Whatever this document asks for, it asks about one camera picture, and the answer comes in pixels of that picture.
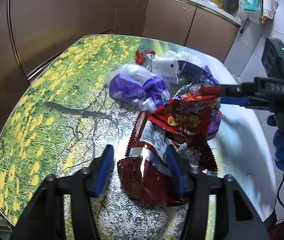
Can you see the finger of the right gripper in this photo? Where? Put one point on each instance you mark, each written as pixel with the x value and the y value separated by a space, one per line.
pixel 234 101
pixel 242 89

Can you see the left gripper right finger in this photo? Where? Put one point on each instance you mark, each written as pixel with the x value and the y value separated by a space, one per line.
pixel 236 217

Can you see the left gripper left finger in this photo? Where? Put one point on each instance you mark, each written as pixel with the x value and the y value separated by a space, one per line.
pixel 43 217

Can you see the purple plastic cup lid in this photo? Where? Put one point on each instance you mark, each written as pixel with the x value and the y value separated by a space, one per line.
pixel 214 126

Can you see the bright red snack wrapper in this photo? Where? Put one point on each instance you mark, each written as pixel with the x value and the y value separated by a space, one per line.
pixel 188 114

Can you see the dark blue foil wrapper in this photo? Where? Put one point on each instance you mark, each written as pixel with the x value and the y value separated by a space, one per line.
pixel 196 74

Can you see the dark red snack bag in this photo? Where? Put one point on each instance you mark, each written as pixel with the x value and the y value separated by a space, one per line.
pixel 144 173

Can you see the purple white plastic bag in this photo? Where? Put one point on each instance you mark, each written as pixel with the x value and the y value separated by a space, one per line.
pixel 134 82

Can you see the white carton box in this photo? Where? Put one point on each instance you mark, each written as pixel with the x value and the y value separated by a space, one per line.
pixel 168 69

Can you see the orange red small wrapper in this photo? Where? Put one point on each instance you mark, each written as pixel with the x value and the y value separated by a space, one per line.
pixel 144 57

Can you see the hanging bags on wall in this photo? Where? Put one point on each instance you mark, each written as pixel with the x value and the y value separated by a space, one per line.
pixel 257 11

